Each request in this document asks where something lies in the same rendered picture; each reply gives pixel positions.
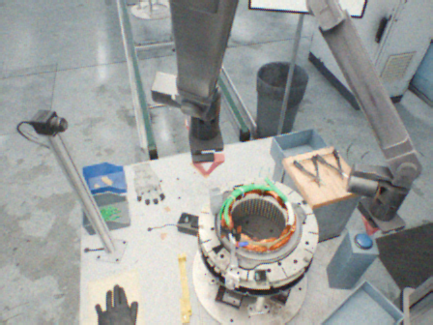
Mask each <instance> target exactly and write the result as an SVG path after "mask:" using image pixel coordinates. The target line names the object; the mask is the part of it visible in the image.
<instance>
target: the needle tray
mask: <svg viewBox="0 0 433 325"><path fill-rule="evenodd" d="M404 317H406V315H405V314H404V313H402V312H401V311H400V310H399V309H398V308H397V307H396V306H395V305H394V304H393V303H391V302H390V301H389V300H388V298H386V297H385V296H384V295H383V294H382V293H380V291H378V289H376V287H375V286H373V284H371V283H370V282H369V281H368V280H363V281H362V282H361V284H359V286H357V288H356V289H354V290H353V291H352V292H351V293H350V294H349V295H348V296H347V297H346V298H345V299H344V300H343V301H342V302H340V303H339V304H338V305H337V306H336V307H335V308H334V309H333V310H332V311H331V312H330V313H329V314H328V315H326V317H324V319H323V320H321V322H319V324H318V325H398V324H399V323H400V322H401V321H402V319H404Z"/></svg>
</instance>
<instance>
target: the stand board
mask: <svg viewBox="0 0 433 325"><path fill-rule="evenodd" d="M333 149H334V148H333V147H329V148H324V149H320V150H317V151H312V152H309V153H303V154H300V155H298V156H293V157H290V158H284V159H283V162H282V163H283V166H284V167H285V169H286V170H287V171H288V174H289V175H290V177H291V178H292V179H293V182H295V184H296V186H297V187H298V189H299V190H300V192H301V193H302V194H303V197H304V199H305V201H307V204H308V205H309V207H310V208H311V209H315V208H320V207H322V206H327V205H329V204H332V203H336V202H338V201H343V200H345V199H348V198H353V197H355V196H359V195H358V194H355V193H349V192H346V191H345V189H346V184H347V181H348V177H346V176H345V175H342V176H343V179H341V177H340V175H334V174H335V170H333V169H331V168H330V167H328V166H327V165H324V164H322V163H321V162H319V161H317V163H318V170H319V176H320V177H319V178H320V179H322V181H323V182H324V183H325V184H326V186H325V185H324V184H323V183H322V182H320V181H319V184H320V187H319V186H318V184H317V182H316V181H314V182H309V180H310V178H311V177H310V176H309V175H307V174H306V173H305V172H303V171H300V170H299V169H298V168H297V167H296V166H294V165H293V166H290V163H292V162H293V161H294V160H296V161H302V160H305V159H308V158H312V156H316V154H319V156H322V155H325V154H328V153H332V151H333ZM338 156H339V155H338ZM339 159H340V165H341V168H342V169H343V168H345V171H344V172H345V174H346V175H348V176H349V173H350V170H351V168H350V167H349V166H348V164H347V163H346V162H345V161H343V159H342V158H341V157H340V156H339ZM324 160H326V162H327V163H329V164H330V165H333V166H334V167H336V168H338V165H337V164H336V160H335V157H334V156H330V157H328V158H324ZM301 165H302V166H303V167H304V169H306V170H308V171H309V172H311V173H312V174H313V175H315V176H316V173H315V171H314V170H315V167H314V164H313V162H304V163H301ZM313 169H314V170H313Z"/></svg>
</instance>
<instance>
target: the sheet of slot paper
mask: <svg viewBox="0 0 433 325"><path fill-rule="evenodd" d="M115 284H119V286H123V287H124V290H125V291H126V296H127V299H128V301H129V306H130V304H131V303H132V301H137V303H138V310H137V320H136V324H135V325H146V322H145V313H144V309H143V305H142V295H141V291H140V281H139V277H138V273H137V268H135V269H132V270H127V271H126V272H124V273H119V274H116V275H111V276H109V277H106V278H101V279H99V280H94V281H88V282H87V294H88V320H83V325H98V314H97V313H96V311H95V304H97V303H99V304H100V305H101V307H102V311H104V310H106V306H105V298H106V291H107V290H109V289H111V291H112V305H113V307H114V301H113V287H114V285H115Z"/></svg>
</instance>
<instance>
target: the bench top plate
mask: <svg viewBox="0 0 433 325"><path fill-rule="evenodd" d="M272 138H273V137H269V138H261V139H257V140H254V141H248V142H244V143H237V144H233V145H229V146H224V148H223V151H221V152H215V150H214V151H202V153H212V152H214V154H217V153H224V156H225V162H223V163H222V164H221V165H219V166H218V167H217V168H216V169H215V170H214V171H213V172H212V173H211V174H210V176H209V177H207V178H206V179H205V178H204V177H203V176H202V175H200V174H199V172H197V170H195V168H194V167H192V165H190V163H192V159H191V153H187V154H183V155H181V156H173V157H169V158H162V159H158V160H155V161H148V162H145V163H149V165H150V167H151V168H152V170H153V171H154V172H155V173H156V174H157V177H158V179H159V183H160V186H161V190H162V191H163V193H164V195H165V199H161V198H160V197H159V194H158V192H157V191H156V194H157V198H158V200H159V204H157V205H156V204H154V201H153V199H152V196H151V194H150V193H149V199H150V204H149V206H147V205H146V204H145V196H144V194H142V200H141V201H140V202H139V201H137V193H136V191H135V187H134V183H133V179H134V177H135V172H134V170H133V169H132V168H133V167H134V166H135V165H140V164H141V163H143V162H138V163H135V164H132V165H125V166H124V170H125V172H126V179H127V183H128V192H126V193H120V195H126V196H127V197H128V203H129V205H130V227H123V228H121V229H114V230H111V231H109V232H110V234H111V237H112V238H113V239H122V240H127V241H128V244H127V246H126V249H125V251H124V253H123V257H122V258H121V262H120V263H119V264H118V263H109V262H104V261H100V260H96V259H95V258H96V256H97V253H98V252H99V250H97V251H88V252H87V253H85V252H84V249H86V248H89V249H90V250H94V249H99V248H100V247H101V241H100V238H99V237H98V236H97V234H94V235H90V234H88V232H87V231H86V229H85V228H84V227H82V226H81V236H80V312H79V325H83V320H88V294H87V282H88V281H94V280H99V279H101V278H106V277H109V276H111V275H116V274H119V273H124V272H126V271H127V270H132V269H135V268H137V273H138V277H139V281H140V291H141V295H142V305H143V309H144V313H145V322H146V325H182V323H181V302H180V299H183V292H182V287H181V275H180V270H179V265H178V255H177V253H180V254H181V256H183V253H184V252H185V253H186V257H187V261H185V263H186V273H187V278H188V292H189V297H190V306H191V311H192V316H190V317H189V320H190V323H189V324H186V325H221V324H220V323H218V322H217V321H216V320H214V319H213V318H212V317H211V316H210V315H209V314H208V313H207V311H206V310H204V308H203V307H202V305H201V304H200V303H199V300H198V299H197V295H196V294H195V289H194V287H193V284H192V262H193V259H194V257H195V254H196V252H197V249H198V247H197V237H196V238H195V237H194V236H192V235H190V234H186V233H183V232H178V228H177V226H175V225H176V224H177V222H178V220H179V218H180V217H181V214H182V213H183V212H184V213H190V214H192V215H194V216H199V214H200V213H201V210H202V206H203V205H204V203H205V201H207V202H208V203H209V202H210V198H209V188H211V187H217V186H220V187H221V186H223V184H226V182H227V183H228V182H232V181H234V180H238V182H244V178H249V177H253V178H254V177H257V178H259V177H260V178H264V179H265V178H266V177H267V176H268V173H269V176H268V177H269V180H272V179H273V175H274V166H275V162H274V159H273V158H272V156H271V155H270V151H271V146H272ZM261 168H262V170H261ZM269 168H270V169H269ZM260 170H261V172H260ZM259 172H260V175H259ZM166 206H168V207H169V208H170V209H171V211H169V212H168V213H166V211H165V210H164V209H163V208H165V207H166ZM168 215H169V216H168ZM171 217H172V218H171ZM167 224H174V225H167ZM164 225H166V226H165V227H162V226H164ZM148 227H152V228H153V227H161V228H154V229H152V231H148V230H147V228H148ZM170 228H171V229H170ZM347 231H348V229H347V227H346V226H345V228H344V229H343V232H342V233H341V235H340V237H335V238H333V239H330V240H328V241H326V242H321V243H319V244H317V246H316V250H315V252H314V257H313V260H312V262H311V266H310V268H309V270H308V272H307V278H308V284H307V290H306V296H305V298H304V301H303V304H302V306H301V307H300V310H299V311H298V313H297V314H296V315H295V316H294V317H293V318H292V319H291V320H290V321H289V322H287V323H286V324H285V325H318V324H319V322H321V320H323V319H324V317H326V315H328V314H329V313H330V312H331V311H332V310H333V309H334V308H335V307H336V306H337V305H338V304H339V303H340V302H342V301H343V300H344V299H345V298H346V297H347V296H348V295H349V294H350V293H351V292H352V291H353V290H354V289H356V288H357V284H355V285H354V286H353V287H352V289H351V290H348V289H330V288H329V281H328V277H327V273H326V268H327V266H328V265H329V263H330V261H331V259H332V257H333V255H334V254H335V251H336V250H337V249H338V247H339V245H340V243H341V242H342V239H343V238H344V237H345V234H346V233H347ZM161 233H168V234H167V235H166V237H165V238H164V239H163V241H162V240H161V238H160V234H161ZM179 243H180V244H179ZM179 245H180V246H179ZM169 247H170V248H171V249H170V248H169ZM185 247H186V248H185ZM172 249H173V250H172ZM188 251H189V252H188ZM192 252H193V253H192ZM88 262H89V263H88ZM164 266H165V268H163V267H164ZM160 268H161V269H160ZM86 269H87V270H86ZM167 283H168V284H167ZM167 287H168V288H167ZM164 288H165V289H164ZM165 291H166V293H165ZM163 295H165V296H163ZM172 296H173V297H172ZM170 298H171V299H170ZM166 302H167V303H166Z"/></svg>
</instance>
